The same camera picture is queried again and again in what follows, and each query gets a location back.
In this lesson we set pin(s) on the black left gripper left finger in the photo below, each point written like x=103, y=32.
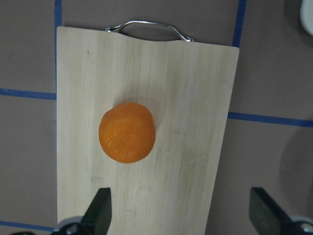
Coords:
x=98, y=216

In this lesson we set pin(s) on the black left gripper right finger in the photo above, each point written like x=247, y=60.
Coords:
x=266, y=216

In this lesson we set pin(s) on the orange mandarin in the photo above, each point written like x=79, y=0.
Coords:
x=127, y=132

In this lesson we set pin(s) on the cream bear tray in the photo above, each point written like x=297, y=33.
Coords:
x=306, y=16

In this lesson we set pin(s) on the bamboo cutting board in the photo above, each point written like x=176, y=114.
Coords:
x=186, y=86

